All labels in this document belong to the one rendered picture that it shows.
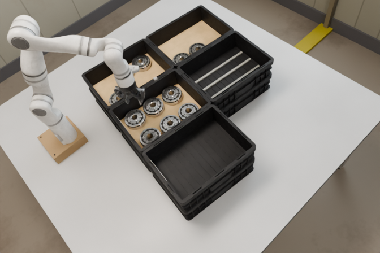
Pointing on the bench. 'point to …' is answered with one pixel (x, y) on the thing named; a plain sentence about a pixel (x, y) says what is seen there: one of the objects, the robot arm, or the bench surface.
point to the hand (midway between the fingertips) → (134, 100)
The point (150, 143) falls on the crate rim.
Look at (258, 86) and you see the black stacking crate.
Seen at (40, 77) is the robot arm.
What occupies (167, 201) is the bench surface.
